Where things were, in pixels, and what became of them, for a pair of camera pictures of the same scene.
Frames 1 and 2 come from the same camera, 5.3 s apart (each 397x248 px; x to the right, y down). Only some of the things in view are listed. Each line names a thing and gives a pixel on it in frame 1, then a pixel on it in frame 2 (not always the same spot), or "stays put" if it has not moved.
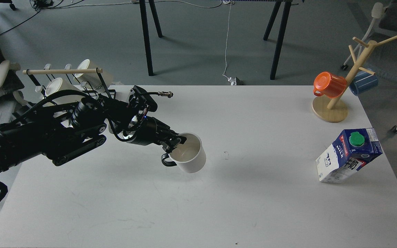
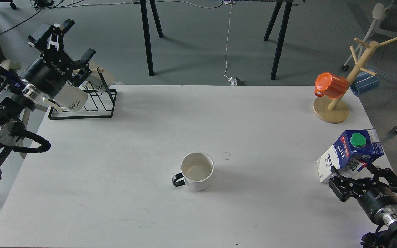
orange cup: (325, 83) stays put
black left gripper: (145, 130) -> (54, 66)
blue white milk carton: (352, 150) stays put
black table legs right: (281, 34) stays put
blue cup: (363, 81) stays put
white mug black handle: (190, 156) -> (197, 169)
